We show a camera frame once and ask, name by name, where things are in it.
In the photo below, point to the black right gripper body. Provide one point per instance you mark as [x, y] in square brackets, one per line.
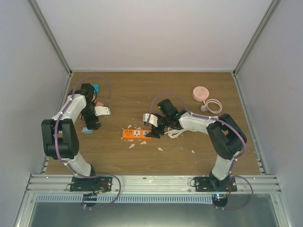
[166, 118]

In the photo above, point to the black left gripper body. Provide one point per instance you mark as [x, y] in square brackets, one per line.
[88, 120]

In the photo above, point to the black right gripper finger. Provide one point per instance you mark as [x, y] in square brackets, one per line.
[157, 133]
[149, 134]

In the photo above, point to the light blue plug adapter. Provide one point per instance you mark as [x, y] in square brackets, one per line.
[85, 130]

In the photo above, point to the orange power strip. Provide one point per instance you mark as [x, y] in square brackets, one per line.
[135, 134]

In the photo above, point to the blue square plug adapter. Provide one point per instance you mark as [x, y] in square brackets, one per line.
[96, 88]

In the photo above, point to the pink round socket base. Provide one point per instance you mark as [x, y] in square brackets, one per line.
[200, 93]

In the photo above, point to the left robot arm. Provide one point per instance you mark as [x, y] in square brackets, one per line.
[60, 140]

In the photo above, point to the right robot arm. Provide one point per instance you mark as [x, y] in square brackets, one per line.
[228, 140]

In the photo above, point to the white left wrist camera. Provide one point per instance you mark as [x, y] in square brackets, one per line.
[102, 111]

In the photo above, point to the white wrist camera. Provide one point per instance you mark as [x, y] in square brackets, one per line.
[102, 111]
[150, 119]

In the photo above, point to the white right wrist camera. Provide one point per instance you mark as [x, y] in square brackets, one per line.
[150, 119]

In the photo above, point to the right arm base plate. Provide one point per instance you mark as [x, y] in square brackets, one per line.
[209, 184]

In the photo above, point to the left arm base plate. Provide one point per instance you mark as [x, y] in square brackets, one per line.
[98, 184]

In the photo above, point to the grey slotted cable duct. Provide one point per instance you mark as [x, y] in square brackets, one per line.
[131, 198]

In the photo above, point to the aluminium frame rail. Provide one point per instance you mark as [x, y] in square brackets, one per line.
[155, 184]

